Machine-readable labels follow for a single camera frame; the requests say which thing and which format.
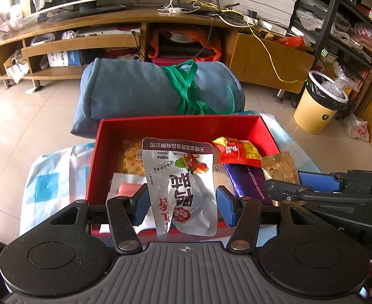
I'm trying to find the clear cake packet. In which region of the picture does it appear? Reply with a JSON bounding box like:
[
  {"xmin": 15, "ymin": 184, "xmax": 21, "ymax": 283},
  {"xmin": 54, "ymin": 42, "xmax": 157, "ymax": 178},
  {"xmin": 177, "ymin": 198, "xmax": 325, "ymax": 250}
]
[{"xmin": 213, "ymin": 163, "xmax": 234, "ymax": 197}]

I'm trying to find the yellow noodle cake packet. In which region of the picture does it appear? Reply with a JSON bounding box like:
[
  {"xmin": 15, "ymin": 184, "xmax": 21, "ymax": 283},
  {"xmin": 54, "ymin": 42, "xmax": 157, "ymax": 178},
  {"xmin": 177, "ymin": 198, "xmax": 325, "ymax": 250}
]
[{"xmin": 116, "ymin": 139, "xmax": 146, "ymax": 177}]

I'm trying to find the purple wafer biscuit packet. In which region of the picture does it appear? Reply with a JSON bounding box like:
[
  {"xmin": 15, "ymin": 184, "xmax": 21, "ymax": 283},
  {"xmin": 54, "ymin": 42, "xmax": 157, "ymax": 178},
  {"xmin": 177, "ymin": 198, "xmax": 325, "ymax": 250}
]
[{"xmin": 228, "ymin": 163, "xmax": 273, "ymax": 205}]

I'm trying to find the rolled blue blanket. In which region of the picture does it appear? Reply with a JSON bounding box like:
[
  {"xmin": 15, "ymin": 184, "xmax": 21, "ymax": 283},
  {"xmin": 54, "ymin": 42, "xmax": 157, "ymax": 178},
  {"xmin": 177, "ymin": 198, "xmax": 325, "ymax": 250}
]
[{"xmin": 71, "ymin": 59, "xmax": 246, "ymax": 138}]

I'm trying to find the white and blue box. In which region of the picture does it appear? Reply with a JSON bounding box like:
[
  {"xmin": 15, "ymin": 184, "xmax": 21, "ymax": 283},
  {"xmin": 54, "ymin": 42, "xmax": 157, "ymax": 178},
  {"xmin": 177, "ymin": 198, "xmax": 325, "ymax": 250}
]
[{"xmin": 47, "ymin": 50, "xmax": 86, "ymax": 68}]

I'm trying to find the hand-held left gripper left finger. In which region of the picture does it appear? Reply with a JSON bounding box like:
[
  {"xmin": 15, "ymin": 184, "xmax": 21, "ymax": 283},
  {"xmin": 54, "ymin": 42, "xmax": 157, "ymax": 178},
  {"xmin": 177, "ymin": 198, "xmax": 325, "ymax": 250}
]
[{"xmin": 47, "ymin": 185, "xmax": 149, "ymax": 256}]

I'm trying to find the yellow cable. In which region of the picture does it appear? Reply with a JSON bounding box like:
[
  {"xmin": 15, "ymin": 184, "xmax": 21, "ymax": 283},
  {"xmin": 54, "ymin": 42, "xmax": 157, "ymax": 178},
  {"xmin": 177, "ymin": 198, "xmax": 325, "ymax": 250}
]
[{"xmin": 229, "ymin": 9, "xmax": 308, "ymax": 83}]

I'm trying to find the red and yellow snack packet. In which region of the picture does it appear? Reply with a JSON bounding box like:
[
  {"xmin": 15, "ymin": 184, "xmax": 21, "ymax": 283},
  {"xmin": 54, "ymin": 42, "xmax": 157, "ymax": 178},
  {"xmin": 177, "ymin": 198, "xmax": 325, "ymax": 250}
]
[{"xmin": 212, "ymin": 137, "xmax": 262, "ymax": 167}]

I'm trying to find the small gold-brown packet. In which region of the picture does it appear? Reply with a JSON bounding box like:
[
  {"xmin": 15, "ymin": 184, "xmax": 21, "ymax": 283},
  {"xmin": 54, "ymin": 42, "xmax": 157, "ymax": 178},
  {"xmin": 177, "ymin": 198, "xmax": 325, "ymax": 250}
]
[{"xmin": 261, "ymin": 152, "xmax": 300, "ymax": 186}]

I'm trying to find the red cardboard box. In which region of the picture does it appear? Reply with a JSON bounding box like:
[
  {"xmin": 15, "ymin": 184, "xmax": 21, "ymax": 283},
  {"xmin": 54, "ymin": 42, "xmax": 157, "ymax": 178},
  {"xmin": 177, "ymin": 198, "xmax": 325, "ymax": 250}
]
[{"xmin": 85, "ymin": 115, "xmax": 283, "ymax": 239}]

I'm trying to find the yellow trash bin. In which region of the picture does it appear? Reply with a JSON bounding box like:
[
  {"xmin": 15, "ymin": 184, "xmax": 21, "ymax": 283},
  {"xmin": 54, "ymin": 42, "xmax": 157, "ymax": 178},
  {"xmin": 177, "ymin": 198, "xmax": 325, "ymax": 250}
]
[{"xmin": 293, "ymin": 70, "xmax": 351, "ymax": 135}]

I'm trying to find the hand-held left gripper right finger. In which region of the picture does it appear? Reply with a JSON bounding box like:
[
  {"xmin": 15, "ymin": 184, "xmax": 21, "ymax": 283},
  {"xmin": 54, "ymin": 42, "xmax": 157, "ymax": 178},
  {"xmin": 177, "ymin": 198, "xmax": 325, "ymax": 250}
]
[{"xmin": 216, "ymin": 186, "xmax": 324, "ymax": 255}]

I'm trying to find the white plastic bag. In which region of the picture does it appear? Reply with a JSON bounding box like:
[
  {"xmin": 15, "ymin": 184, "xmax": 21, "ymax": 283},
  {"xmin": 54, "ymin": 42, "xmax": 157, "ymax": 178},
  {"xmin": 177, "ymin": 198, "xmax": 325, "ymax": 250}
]
[{"xmin": 344, "ymin": 113, "xmax": 370, "ymax": 142}]

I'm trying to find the blue checkered tablecloth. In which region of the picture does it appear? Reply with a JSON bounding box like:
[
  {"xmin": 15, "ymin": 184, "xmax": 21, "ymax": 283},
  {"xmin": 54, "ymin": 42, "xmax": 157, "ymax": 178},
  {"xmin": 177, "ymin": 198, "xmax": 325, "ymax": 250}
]
[{"xmin": 19, "ymin": 111, "xmax": 324, "ymax": 236}]

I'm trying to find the dark metal storage shelf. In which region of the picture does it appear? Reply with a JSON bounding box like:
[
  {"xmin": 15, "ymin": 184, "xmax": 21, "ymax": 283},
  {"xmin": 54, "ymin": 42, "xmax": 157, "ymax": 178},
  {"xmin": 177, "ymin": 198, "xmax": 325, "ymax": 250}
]
[{"xmin": 290, "ymin": 0, "xmax": 372, "ymax": 153}]

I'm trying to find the wooden television stand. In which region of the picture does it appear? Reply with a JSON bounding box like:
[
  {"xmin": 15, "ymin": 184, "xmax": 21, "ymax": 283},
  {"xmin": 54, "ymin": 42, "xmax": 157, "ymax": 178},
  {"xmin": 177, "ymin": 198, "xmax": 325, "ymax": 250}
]
[{"xmin": 0, "ymin": 6, "xmax": 317, "ymax": 93}]

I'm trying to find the silver foil pouch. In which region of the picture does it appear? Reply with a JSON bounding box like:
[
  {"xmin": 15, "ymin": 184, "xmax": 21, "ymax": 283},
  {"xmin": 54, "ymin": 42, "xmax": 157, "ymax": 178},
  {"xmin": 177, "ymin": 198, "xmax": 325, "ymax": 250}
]
[{"xmin": 142, "ymin": 138, "xmax": 218, "ymax": 240}]

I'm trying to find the orange bag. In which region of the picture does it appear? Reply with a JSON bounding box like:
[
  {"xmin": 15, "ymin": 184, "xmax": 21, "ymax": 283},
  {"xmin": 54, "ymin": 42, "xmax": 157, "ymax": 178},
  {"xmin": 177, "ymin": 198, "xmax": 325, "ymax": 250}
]
[{"xmin": 149, "ymin": 31, "xmax": 223, "ymax": 66}]

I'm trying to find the green strap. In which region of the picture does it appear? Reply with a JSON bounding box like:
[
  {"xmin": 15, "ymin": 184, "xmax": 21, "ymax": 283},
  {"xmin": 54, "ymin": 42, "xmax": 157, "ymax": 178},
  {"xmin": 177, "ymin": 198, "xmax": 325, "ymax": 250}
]
[{"xmin": 161, "ymin": 61, "xmax": 238, "ymax": 115}]

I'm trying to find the white paper bag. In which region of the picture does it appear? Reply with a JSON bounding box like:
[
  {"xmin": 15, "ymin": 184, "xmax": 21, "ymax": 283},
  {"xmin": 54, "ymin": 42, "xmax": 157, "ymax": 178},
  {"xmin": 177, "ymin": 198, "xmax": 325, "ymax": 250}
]
[{"xmin": 4, "ymin": 58, "xmax": 32, "ymax": 84}]

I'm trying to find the clear sausage packet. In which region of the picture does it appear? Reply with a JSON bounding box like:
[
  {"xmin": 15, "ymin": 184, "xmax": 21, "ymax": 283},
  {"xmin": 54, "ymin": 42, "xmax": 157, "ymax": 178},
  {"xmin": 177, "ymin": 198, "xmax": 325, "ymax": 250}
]
[{"xmin": 108, "ymin": 173, "xmax": 148, "ymax": 204}]

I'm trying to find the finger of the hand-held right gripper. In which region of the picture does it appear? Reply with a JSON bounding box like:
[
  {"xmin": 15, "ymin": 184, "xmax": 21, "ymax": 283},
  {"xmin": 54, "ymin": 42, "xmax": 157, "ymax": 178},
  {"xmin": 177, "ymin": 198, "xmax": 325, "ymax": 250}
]
[
  {"xmin": 263, "ymin": 179, "xmax": 336, "ymax": 203},
  {"xmin": 298, "ymin": 169, "xmax": 372, "ymax": 194}
]

